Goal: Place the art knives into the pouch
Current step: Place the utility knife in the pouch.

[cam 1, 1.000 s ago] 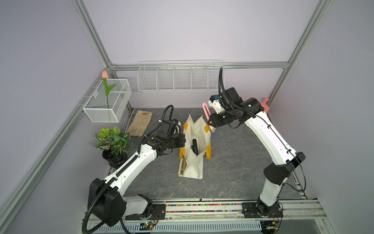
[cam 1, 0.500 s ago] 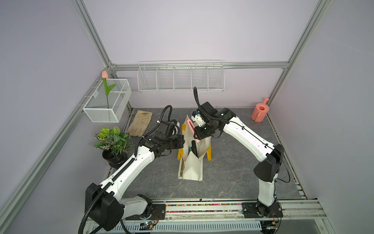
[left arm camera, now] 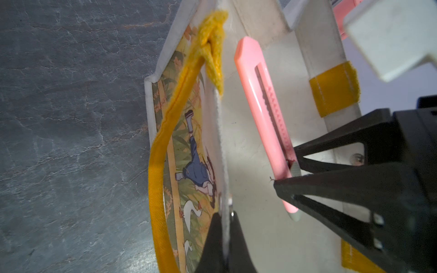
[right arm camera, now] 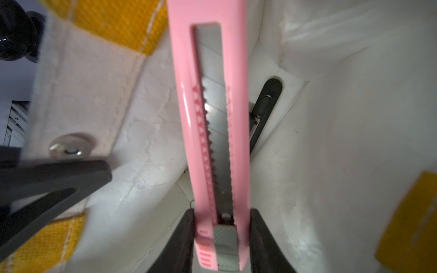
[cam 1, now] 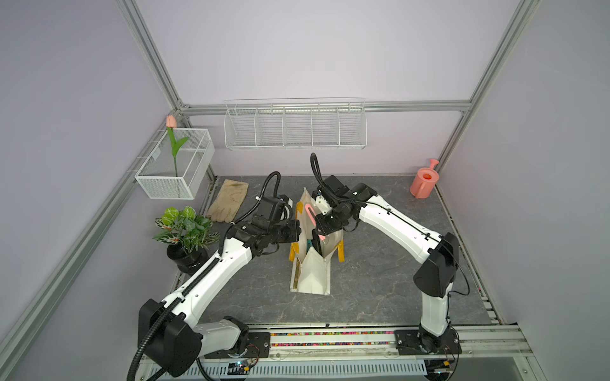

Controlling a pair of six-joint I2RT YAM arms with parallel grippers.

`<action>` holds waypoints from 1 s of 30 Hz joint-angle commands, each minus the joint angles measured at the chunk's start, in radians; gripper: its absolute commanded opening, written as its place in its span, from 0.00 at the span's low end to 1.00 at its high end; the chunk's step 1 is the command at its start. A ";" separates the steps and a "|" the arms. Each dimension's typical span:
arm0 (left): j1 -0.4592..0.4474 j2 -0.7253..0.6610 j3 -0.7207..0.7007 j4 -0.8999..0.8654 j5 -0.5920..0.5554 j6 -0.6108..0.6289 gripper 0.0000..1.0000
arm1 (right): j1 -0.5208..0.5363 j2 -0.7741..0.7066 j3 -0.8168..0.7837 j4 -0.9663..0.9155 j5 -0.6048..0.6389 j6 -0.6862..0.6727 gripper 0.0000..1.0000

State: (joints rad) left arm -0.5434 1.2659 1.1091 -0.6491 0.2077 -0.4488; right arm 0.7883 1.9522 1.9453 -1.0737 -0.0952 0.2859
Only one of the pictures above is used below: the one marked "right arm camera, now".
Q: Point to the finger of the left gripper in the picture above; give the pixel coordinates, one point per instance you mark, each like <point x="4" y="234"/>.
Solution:
<point x="31" y="197"/>

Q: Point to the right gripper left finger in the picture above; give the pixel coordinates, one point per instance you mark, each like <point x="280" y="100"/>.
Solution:
<point x="177" y="255"/>

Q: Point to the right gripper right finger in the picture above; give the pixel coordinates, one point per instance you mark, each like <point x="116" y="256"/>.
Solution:
<point x="265" y="254"/>

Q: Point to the illustrated tote bag yellow handles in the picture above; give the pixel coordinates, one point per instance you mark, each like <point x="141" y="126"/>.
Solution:
<point x="344" y="172"/>

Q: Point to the slim black utility knife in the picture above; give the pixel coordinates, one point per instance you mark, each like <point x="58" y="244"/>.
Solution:
<point x="263" y="108"/>

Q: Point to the pink utility knife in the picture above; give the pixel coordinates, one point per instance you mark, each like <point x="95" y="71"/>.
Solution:
<point x="210" y="54"/>

